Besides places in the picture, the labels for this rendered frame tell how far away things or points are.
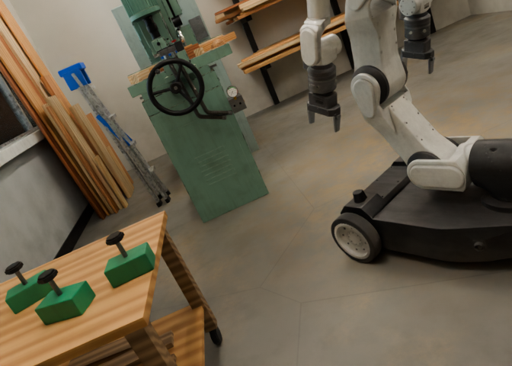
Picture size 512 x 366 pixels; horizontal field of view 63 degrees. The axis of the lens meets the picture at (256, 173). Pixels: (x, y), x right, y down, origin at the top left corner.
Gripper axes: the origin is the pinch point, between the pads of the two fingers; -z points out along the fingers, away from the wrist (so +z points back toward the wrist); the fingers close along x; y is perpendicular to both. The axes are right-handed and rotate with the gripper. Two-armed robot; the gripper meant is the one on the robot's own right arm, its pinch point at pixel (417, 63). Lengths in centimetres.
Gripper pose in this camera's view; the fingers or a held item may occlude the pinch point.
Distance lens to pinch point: 175.7
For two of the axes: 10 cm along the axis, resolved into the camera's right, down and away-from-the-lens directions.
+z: -2.1, -8.1, -5.5
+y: -7.2, 5.1, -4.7
